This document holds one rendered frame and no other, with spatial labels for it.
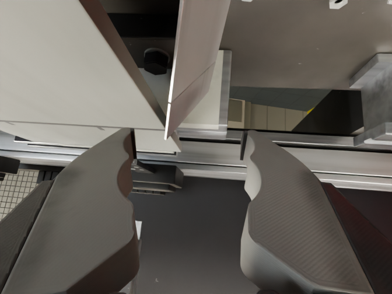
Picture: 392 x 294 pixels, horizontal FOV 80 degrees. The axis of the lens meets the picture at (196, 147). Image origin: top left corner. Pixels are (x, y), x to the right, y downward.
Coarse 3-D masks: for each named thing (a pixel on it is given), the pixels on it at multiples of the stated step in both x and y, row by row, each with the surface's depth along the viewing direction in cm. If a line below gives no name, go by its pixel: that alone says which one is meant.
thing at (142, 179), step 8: (136, 160) 36; (136, 168) 41; (144, 168) 40; (152, 168) 47; (160, 168) 47; (168, 168) 47; (176, 168) 47; (136, 176) 47; (144, 176) 47; (152, 176) 47; (160, 176) 46; (168, 176) 46; (176, 176) 48; (136, 184) 48; (144, 184) 47; (152, 184) 47; (160, 184) 47; (168, 184) 47; (176, 184) 48
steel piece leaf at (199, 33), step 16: (192, 0) 12; (208, 0) 14; (224, 0) 16; (192, 16) 13; (208, 16) 15; (224, 16) 18; (176, 32) 12; (192, 32) 14; (208, 32) 16; (176, 48) 13; (192, 48) 15; (208, 48) 18; (176, 64) 13; (192, 64) 16; (208, 64) 19; (176, 80) 14; (192, 80) 17; (176, 96) 15
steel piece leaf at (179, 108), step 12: (204, 72) 19; (192, 84) 17; (204, 84) 21; (180, 96) 16; (192, 96) 19; (168, 108) 15; (180, 108) 17; (192, 108) 20; (168, 120) 16; (180, 120) 18; (168, 132) 17
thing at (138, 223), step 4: (136, 220) 27; (136, 224) 27; (140, 224) 27; (136, 228) 27; (140, 228) 27; (140, 232) 27; (140, 240) 27; (140, 244) 27; (140, 248) 27; (140, 252) 27; (136, 276) 26; (132, 280) 25; (136, 280) 26; (128, 284) 25; (132, 284) 25; (124, 288) 24; (128, 288) 24; (132, 288) 25; (128, 292) 24; (132, 292) 25
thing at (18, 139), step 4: (176, 132) 28; (16, 136) 29; (16, 140) 29; (20, 140) 29; (24, 140) 29; (28, 140) 29; (28, 144) 31; (32, 144) 31; (36, 144) 31; (40, 144) 30; (44, 144) 29; (48, 144) 29; (52, 144) 29; (56, 144) 29; (56, 148) 31; (60, 148) 31; (64, 148) 31; (68, 148) 31; (72, 148) 31; (76, 148) 30; (80, 148) 30; (84, 148) 30; (88, 148) 30; (136, 152) 30; (140, 152) 30; (144, 152) 30; (148, 152) 29; (152, 152) 29; (156, 152) 29; (176, 152) 29; (172, 156) 30; (176, 156) 30
